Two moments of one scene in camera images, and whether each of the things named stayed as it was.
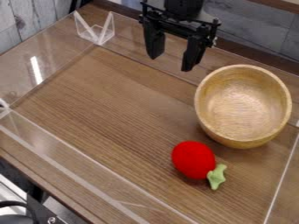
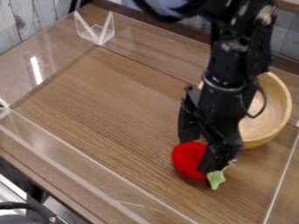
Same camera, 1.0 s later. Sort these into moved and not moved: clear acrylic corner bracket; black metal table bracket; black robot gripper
Moved: black robot gripper
Not moved: clear acrylic corner bracket; black metal table bracket
